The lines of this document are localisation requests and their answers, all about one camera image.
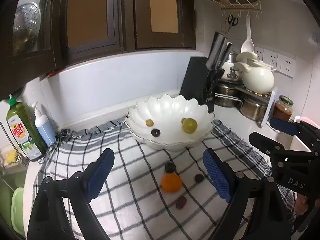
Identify dark plum top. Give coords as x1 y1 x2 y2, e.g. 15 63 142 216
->
164 162 176 173

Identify person's right hand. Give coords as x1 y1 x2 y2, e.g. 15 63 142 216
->
295 194 309 215

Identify white plastic container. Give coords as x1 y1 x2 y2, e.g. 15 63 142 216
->
289 120 319 154

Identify dark red grape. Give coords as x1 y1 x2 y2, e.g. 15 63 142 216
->
175 196 187 210

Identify green dish soap bottle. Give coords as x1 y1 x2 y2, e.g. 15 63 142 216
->
7 95 48 162

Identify stainless steel pot lower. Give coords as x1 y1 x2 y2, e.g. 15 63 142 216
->
240 96 267 122

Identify black white checkered cloth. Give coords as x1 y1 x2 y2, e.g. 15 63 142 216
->
32 117 298 240

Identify dark plum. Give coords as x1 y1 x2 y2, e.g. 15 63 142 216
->
151 128 161 138
164 162 176 173
194 174 204 183

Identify yellow sponge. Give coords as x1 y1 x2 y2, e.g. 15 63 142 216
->
6 151 18 164

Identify white scalloped ceramic bowl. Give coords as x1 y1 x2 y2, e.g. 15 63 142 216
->
124 94 214 152

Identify steel knife handle middle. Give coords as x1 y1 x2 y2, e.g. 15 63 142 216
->
215 42 233 70

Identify white enamel pot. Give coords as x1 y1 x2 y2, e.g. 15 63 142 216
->
221 51 241 83

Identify black kitchen scissors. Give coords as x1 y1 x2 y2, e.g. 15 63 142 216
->
227 14 239 34

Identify cream ceramic kettle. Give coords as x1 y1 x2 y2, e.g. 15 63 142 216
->
233 51 274 94

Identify stainless steel pot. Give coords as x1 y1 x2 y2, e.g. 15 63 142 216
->
214 83 242 108
240 96 267 122

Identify white ladle spoon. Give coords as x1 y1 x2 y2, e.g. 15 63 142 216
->
240 15 255 53

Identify green apple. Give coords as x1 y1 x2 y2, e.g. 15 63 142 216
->
182 118 198 134

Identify black knife block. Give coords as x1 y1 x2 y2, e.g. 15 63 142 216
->
180 56 225 113

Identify dark brown window frame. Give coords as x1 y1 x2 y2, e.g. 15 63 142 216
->
1 0 195 100

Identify pink colander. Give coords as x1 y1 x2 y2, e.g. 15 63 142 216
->
294 115 318 126

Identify steel knife handle left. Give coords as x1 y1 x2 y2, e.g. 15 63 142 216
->
206 31 226 70

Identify blue pump soap bottle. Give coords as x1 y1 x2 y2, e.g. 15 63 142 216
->
32 102 56 147

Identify white wire hanging rack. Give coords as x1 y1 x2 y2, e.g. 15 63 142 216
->
195 0 263 20

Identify green plastic basin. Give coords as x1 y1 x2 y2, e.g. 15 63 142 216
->
11 187 25 237

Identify orange mandarin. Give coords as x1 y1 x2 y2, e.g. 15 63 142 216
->
161 173 182 193

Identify steel knife handle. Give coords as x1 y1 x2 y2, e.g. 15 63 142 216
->
215 42 233 70
206 31 226 70

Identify brown sauce glass jar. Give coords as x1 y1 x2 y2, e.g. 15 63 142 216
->
272 95 293 121

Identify brown longan front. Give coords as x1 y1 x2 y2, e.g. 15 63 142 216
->
145 119 154 127

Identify stainless steel pot left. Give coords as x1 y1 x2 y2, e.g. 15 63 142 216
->
214 83 242 108

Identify wall power sockets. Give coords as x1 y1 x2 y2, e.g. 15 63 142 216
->
254 47 296 78

